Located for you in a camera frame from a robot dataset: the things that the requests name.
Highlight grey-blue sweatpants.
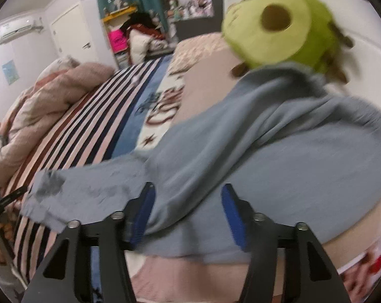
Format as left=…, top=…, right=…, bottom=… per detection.
left=21, top=64, right=381, bottom=263

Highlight pink beige duvet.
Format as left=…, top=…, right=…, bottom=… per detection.
left=0, top=56, right=115, bottom=187

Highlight striped fleece blanket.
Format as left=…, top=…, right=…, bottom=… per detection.
left=1, top=55, right=186, bottom=303

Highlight white air conditioner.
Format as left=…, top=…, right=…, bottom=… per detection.
left=0, top=16, right=44, bottom=44

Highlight white door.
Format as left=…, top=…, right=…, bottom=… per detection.
left=50, top=4, right=98, bottom=63

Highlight dusty pink pillow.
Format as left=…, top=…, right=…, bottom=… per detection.
left=173, top=48, right=250, bottom=125

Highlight white padded headboard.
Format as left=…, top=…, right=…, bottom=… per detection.
left=223, top=0, right=381, bottom=108

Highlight clothes pile on rack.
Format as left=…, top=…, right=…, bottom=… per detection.
left=103, top=7, right=173, bottom=69

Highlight floral patterned pillow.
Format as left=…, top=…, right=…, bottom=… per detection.
left=167, top=32, right=229, bottom=74

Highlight green avocado plush toy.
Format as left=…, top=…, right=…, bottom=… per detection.
left=222, top=0, right=354, bottom=84

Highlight dark bookshelf with items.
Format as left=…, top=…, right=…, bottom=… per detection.
left=163, top=0, right=223, bottom=41

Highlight blue wall poster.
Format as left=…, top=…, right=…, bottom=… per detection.
left=2, top=60, right=19, bottom=86

